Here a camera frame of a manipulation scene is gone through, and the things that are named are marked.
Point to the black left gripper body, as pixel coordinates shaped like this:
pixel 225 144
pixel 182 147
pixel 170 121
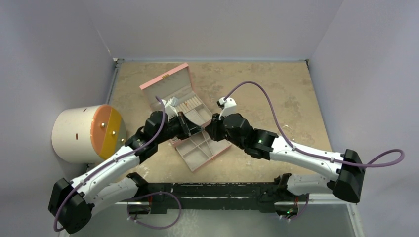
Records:
pixel 174 129

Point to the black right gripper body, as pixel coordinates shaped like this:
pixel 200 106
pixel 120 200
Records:
pixel 216 128

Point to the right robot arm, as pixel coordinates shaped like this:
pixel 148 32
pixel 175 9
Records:
pixel 341 174

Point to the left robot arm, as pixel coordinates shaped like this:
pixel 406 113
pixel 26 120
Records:
pixel 73 203

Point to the pink jewelry box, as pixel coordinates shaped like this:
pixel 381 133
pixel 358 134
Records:
pixel 177 82

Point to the silver pearl bangle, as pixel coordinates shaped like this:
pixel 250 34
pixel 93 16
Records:
pixel 288 132

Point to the white cylinder orange lid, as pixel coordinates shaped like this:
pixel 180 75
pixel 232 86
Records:
pixel 88 134

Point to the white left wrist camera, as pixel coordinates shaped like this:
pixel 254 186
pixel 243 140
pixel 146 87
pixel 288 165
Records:
pixel 170 107

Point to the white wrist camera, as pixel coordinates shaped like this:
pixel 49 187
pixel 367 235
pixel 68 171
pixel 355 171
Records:
pixel 228 106
pixel 170 107

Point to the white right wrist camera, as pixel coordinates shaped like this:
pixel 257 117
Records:
pixel 228 106

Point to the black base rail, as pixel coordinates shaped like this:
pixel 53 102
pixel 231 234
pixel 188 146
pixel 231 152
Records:
pixel 266 197

